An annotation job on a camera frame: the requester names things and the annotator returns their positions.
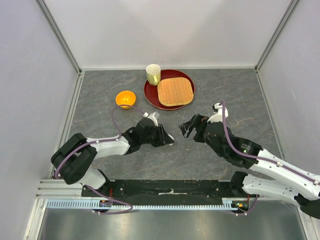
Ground aluminium frame rail right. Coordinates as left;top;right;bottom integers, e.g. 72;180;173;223
254;0;302;73

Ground aluminium frame rail left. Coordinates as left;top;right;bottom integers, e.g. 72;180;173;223
34;0;83;75

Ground aluminium frame rail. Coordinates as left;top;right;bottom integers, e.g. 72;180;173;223
34;0;83;75
254;0;302;73

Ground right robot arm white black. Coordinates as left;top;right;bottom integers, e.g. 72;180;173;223
179;113;320;219

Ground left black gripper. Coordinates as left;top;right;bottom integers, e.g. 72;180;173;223
140;123;174;148

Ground dark red round tray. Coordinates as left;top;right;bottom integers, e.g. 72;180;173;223
143;69;196;111

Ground slotted cable duct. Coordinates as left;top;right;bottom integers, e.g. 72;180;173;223
46;199;238;211

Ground woven bamboo square tray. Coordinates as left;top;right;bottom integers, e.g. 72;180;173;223
157;77;194;107

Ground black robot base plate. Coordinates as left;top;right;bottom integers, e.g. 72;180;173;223
97;179;248;206

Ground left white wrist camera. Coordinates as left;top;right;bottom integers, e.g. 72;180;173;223
147;112;160;127

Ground cream ceramic mug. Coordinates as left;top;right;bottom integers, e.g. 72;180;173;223
145;64;161;86

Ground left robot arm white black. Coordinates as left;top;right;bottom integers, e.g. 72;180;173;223
50;116;175;197

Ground orange bowl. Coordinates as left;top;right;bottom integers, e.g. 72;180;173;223
115;90;136;110

